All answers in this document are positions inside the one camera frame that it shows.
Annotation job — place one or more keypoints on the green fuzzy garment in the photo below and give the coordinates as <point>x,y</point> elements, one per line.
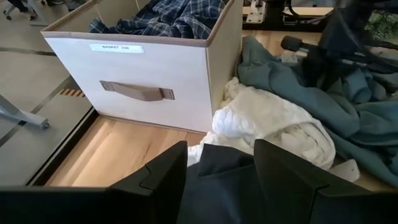
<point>384,26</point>

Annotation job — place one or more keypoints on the office chair base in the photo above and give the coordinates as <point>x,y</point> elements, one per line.
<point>18,7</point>

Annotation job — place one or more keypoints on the white garment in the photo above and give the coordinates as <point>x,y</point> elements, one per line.
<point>264,124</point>

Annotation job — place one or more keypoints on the white metal bracket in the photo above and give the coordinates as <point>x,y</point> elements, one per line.
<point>255,14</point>

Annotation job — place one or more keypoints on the teal grey garment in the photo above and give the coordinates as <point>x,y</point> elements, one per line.
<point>311,93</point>

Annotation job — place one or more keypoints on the grey metal caster leg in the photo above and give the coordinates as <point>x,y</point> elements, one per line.
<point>21,115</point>

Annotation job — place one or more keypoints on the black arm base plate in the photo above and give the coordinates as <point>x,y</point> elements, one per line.
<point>280,23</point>

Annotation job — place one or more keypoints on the blue plaid shirt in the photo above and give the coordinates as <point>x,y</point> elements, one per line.
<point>168,18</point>

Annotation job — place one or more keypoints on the dark navy garment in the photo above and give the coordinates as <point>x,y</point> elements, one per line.
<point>224,186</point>

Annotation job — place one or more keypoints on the white fabric basket beige trim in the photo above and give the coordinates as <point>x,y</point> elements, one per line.
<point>149,71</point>

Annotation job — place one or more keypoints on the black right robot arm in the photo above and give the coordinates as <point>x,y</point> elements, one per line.
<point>348,18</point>

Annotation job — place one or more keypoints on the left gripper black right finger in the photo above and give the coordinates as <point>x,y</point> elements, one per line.
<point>326,208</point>

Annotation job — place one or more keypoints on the white basket label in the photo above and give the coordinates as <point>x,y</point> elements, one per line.
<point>116,48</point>

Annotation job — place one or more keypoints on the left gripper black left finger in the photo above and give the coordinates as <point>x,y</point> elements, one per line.
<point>93,205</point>

